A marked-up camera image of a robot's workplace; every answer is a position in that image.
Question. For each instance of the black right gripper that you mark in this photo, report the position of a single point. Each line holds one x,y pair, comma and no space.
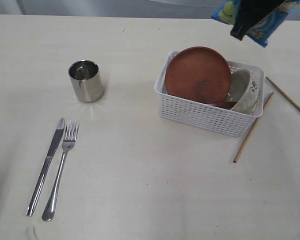
250,13

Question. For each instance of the blue chips bag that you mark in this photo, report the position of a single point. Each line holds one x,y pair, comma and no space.
260,33

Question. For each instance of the wooden chopstick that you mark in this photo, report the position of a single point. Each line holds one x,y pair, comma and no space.
248,135
289,99

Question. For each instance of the brown round plate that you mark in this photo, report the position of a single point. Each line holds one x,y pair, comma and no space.
199,74

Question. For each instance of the white ceramic patterned bowl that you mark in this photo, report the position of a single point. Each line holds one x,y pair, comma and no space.
244,91

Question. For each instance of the white perforated plastic basket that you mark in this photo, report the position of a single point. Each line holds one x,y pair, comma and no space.
204,116

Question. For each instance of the stainless steel cup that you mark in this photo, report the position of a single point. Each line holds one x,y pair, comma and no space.
86,81

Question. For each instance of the stainless steel fork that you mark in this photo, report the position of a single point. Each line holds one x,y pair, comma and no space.
68,143

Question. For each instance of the stainless steel knife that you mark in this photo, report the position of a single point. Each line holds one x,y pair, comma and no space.
59,131

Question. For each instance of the brown wooden spoon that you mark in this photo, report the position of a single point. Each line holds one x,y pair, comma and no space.
223,104

